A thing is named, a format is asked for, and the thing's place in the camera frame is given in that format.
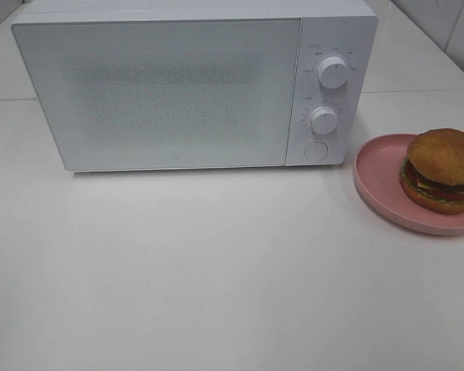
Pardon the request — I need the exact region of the round white door button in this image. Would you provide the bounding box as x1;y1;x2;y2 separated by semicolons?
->
304;142;328;162

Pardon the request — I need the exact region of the pink round plate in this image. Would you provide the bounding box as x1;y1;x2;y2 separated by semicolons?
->
353;134;464;236

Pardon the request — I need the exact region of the burger with lettuce and cheese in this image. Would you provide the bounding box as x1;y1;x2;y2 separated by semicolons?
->
399;128;464;215

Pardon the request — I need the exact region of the white microwave door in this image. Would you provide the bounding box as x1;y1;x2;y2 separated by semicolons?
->
12;19;301;172

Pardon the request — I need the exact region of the white microwave oven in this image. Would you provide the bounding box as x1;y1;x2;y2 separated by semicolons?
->
11;1;378;167

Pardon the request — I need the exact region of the lower white microwave knob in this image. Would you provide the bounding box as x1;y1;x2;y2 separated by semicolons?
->
309;106;339;134

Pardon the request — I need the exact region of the white microwave knob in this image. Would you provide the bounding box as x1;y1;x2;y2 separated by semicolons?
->
309;106;339;134
318;56;349;89

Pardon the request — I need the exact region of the upper white microwave knob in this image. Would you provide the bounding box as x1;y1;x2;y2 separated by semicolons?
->
318;56;349;89

